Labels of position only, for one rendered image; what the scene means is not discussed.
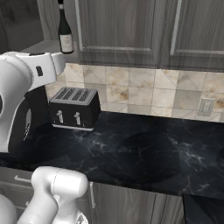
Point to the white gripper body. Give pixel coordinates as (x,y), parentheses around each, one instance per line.
(59,62)

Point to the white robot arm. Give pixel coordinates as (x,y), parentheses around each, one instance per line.
(17,75)

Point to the dark green wine bottle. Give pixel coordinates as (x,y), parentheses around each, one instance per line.
(65,32)

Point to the grey wood tall cabinet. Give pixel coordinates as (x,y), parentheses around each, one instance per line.
(46,17)

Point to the grey wood base cabinet door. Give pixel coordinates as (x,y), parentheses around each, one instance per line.
(169,208)
(122,204)

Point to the black four-slot toaster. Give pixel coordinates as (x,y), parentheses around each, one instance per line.
(74,109)

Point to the grey wood drawer front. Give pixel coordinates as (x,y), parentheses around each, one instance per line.
(13,197)
(7,175)

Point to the black dishwasher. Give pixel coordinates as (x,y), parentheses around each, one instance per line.
(204,211)

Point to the grey wood wall cabinet door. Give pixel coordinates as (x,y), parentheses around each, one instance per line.
(201,29)
(116,26)

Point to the white wall outlet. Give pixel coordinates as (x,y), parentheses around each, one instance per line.
(206,107)

